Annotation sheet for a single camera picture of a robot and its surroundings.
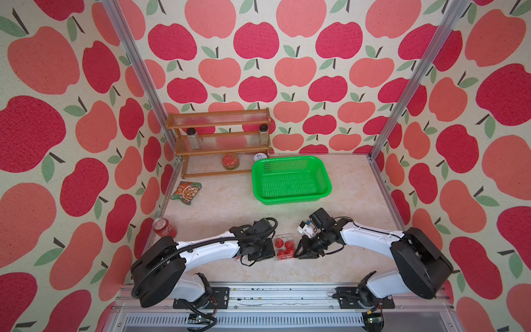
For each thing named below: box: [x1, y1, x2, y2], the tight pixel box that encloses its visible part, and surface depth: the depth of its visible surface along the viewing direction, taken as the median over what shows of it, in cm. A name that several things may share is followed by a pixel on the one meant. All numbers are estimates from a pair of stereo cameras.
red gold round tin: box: [221, 152, 240, 171], surface depth 117 cm
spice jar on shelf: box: [259, 123, 269, 146], surface depth 103 cm
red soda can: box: [152, 217, 177, 239], surface depth 84 cm
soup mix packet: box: [170, 181, 202, 205], surface depth 105 cm
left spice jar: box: [186, 127, 200, 150], surface depth 101 cm
